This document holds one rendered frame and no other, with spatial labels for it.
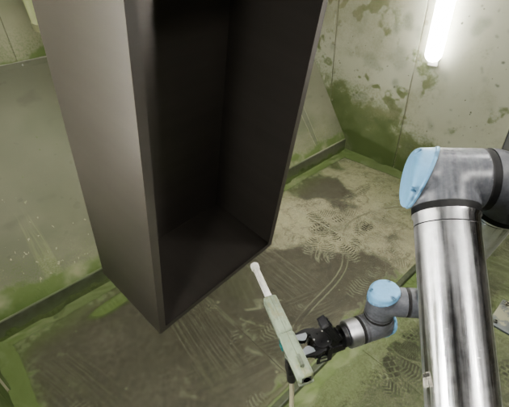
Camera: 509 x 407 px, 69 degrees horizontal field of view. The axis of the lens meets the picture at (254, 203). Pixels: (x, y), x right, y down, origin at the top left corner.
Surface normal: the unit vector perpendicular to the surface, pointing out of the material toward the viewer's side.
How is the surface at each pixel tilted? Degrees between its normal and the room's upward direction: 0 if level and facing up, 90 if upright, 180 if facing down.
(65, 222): 57
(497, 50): 90
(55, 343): 0
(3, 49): 90
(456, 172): 37
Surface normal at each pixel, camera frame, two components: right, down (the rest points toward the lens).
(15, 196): 0.55, -0.10
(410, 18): -0.73, 0.41
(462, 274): -0.18, -0.31
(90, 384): -0.04, -0.81
